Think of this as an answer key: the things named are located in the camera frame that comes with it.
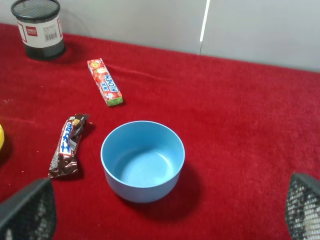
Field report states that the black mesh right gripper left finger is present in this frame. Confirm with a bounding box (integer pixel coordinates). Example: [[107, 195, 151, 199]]
[[0, 177, 57, 240]]

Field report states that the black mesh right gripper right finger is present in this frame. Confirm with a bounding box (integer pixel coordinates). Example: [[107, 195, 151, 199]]
[[285, 173, 320, 240]]

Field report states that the brown chocolate bar wrapper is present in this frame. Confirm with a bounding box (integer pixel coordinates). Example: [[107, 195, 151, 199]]
[[48, 113, 89, 179]]

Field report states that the yellow plush banana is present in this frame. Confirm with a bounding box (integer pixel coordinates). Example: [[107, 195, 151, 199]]
[[0, 125, 5, 150]]

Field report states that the red table cloth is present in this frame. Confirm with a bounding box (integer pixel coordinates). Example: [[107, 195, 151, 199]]
[[0, 24, 320, 240]]

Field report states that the blue plastic bowl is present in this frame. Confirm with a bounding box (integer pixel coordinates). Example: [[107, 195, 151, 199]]
[[100, 120, 186, 204]]

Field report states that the red Hi-Chew candy box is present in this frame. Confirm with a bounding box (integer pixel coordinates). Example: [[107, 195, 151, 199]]
[[87, 58, 123, 107]]

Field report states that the black mesh pen holder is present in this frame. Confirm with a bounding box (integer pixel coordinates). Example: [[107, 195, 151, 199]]
[[11, 0, 66, 61]]

